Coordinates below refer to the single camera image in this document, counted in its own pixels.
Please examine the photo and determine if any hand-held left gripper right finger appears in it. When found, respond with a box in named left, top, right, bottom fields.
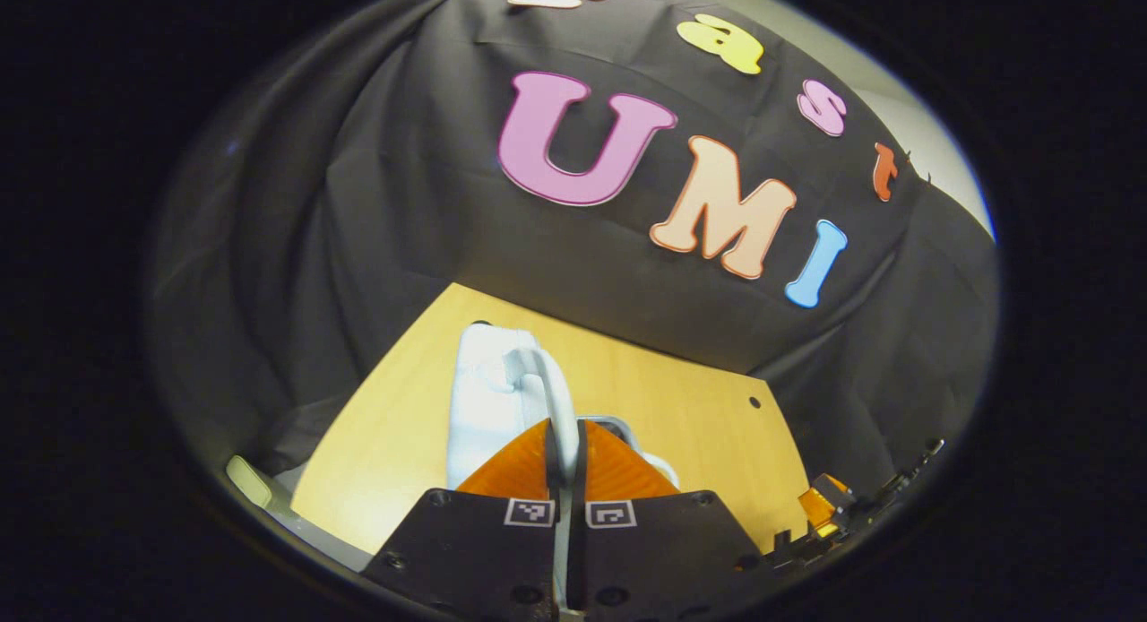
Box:
left=566, top=417, right=773, bottom=622

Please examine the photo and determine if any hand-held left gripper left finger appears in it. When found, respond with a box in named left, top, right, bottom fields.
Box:
left=358, top=417, right=564, bottom=622

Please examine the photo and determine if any pale blue suitcase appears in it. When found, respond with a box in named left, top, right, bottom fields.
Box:
left=445, top=322, right=683, bottom=616

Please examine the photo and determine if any pale rounded plastic object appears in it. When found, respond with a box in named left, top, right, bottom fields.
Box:
left=223, top=454, right=374, bottom=573

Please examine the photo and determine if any black backdrop cloth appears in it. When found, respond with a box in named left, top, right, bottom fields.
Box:
left=148, top=0, right=1001, bottom=508

